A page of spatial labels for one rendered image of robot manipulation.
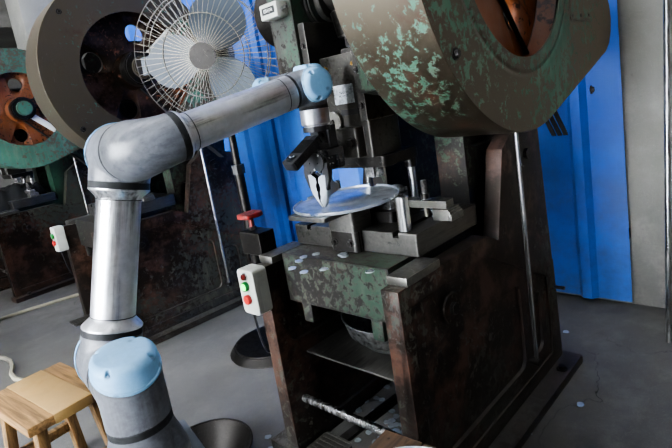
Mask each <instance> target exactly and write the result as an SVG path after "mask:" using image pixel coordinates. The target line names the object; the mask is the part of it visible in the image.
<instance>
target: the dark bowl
mask: <svg viewBox="0 0 672 448"><path fill-rule="evenodd" d="M190 428H191V429H192V431H193V432H194V433H195V435H196V436H197V438H198V439H199V440H200V442H201V443H202V444H203V446H204V447H205V448H251V446H252V443H253V433H252V430H251V428H250V427H249V426H248V425H247V424H246V423H244V422H243V421H240V420H237V419H232V418H218V419H212V420H208V421H204V422H201V423H198V424H196V425H193V426H191V427H190Z"/></svg>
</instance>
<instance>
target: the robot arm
mask: <svg viewBox="0 0 672 448"><path fill-rule="evenodd" d="M332 88H333V82H332V78H331V75H330V74H329V72H328V71H327V70H326V69H325V68H323V67H322V66H321V65H320V64H317V63H314V64H305V65H299V66H296V67H294V68H293V72H289V73H285V74H281V75H277V76H272V77H267V76H265V77H264V78H258V79H256V80H255V81H254V83H253V85H252V88H249V89H246V90H243V91H241V92H238V93H235V94H232V95H229V96H227V97H224V98H221V99H218V100H216V101H213V102H210V103H207V104H205V105H202V106H199V107H196V108H194V109H191V110H188V111H185V112H182V113H180V114H179V113H177V112H175V111H169V112H166V113H163V114H160V115H157V116H152V117H147V118H140V119H132V120H125V121H121V122H112V123H108V124H105V125H103V126H101V127H99V128H97V129H96V130H95V131H94V132H93V133H92V134H91V135H90V136H89V138H88V139H87V141H86V144H85V147H84V159H85V162H86V165H87V167H88V184H87V189H88V190H89V191H90V192H91V193H92V194H93V195H94V196H95V217H94V238H93V259H92V280H91V300H90V317H89V318H88V319H87V320H86V321H85V322H84V323H83V324H82V325H81V330H80V340H79V342H78V344H77V346H76V349H75V354H74V364H75V369H76V372H77V374H78V376H79V377H80V379H81V380H82V381H83V382H84V383H85V385H86V386H87V388H88V389H89V391H90V392H91V394H92V395H93V397H94V398H95V400H96V402H97V404H98V407H99V410H100V414H101V417H102V421H103V425H104V428H105V432H106V435H107V439H108V446H107V448H192V446H191V442H190V438H189V436H188V434H187V432H186V431H185V430H184V428H183V427H182V425H181V424H180V423H179V421H178V420H177V418H176V417H175V416H174V414H173V410H172V406H171V402H170V398H169V393H168V389H167V385H166V381H165V377H164V373H163V369H162V360H161V356H160V354H159V352H158V350H157V347H156V345H155V344H154V343H153V342H152V341H151V340H149V339H147V338H145V337H143V321H142V320H141V319H140V318H139V317H137V315H136V302H137V282H138V262H139V242H140V222H141V202H142V198H143V197H144V196H145V195H146V194H148V193H149V192H150V181H151V178H152V177H154V176H156V175H158V174H160V173H162V172H164V171H166V170H168V169H170V168H172V167H174V166H176V165H178V164H180V163H182V162H184V161H187V160H189V159H191V158H193V157H194V154H195V151H196V150H199V149H201V148H204V147H206V146H208V145H211V144H213V143H216V142H218V141H220V140H223V139H225V138H228V137H230V136H232V135H235V134H237V133H240V132H242V131H244V130H247V129H249V128H251V127H254V126H256V125H259V124H261V123H263V122H266V121H268V120H271V119H273V118H275V117H278V116H280V115H283V114H285V113H287V112H290V111H292V110H295V109H297V108H299V112H300V119H301V125H302V126H303V127H304V128H303V133H310V136H306V137H305V138H304V139H303V140H302V141H301V142H300V143H299V144H298V145H297V147H296V148H295V149H294V150H293V151H292V152H291V153H290V154H289V155H288V157H287V158H286V159H285V160H284V161H283V162H282V164H283V165H284V167H285V168H286V170H289V171H298V170H299V169H300V168H301V167H302V166H304V175H305V179H306V181H307V184H308V186H309V188H310V190H311V191H312V193H313V195H314V196H315V198H316V199H317V200H318V202H319V203H320V205H321V206H322V207H327V205H328V202H329V198H330V196H331V195H332V194H333V193H335V192H336V191H337V190H338V189H339V184H338V182H335V181H333V179H332V170H333V169H337V168H338V165H339V167H342V166H345V160H344V152H343V146H338V143H337V136H336V129H335V124H331V125H330V124H328V123H330V115H329V108H328V102H327V98H328V97H329V95H330V94H331V92H332ZM339 152H342V158H343V162H341V161H340V159H339V154H338V153H339ZM337 158H338V159H337Z"/></svg>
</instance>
